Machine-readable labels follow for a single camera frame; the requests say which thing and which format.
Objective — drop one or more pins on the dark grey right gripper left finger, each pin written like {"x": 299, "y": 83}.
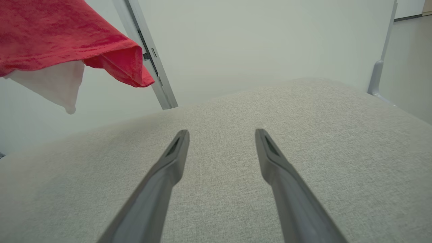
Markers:
{"x": 158, "y": 189}

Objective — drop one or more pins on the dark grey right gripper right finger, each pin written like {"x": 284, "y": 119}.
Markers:
{"x": 290, "y": 195}

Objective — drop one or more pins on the red Bulls 23 jersey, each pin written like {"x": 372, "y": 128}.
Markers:
{"x": 50, "y": 33}

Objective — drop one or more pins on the grey double partition post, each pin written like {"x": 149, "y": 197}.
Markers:
{"x": 163, "y": 92}

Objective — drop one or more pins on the grey partition post with foot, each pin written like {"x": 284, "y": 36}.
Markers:
{"x": 376, "y": 77}

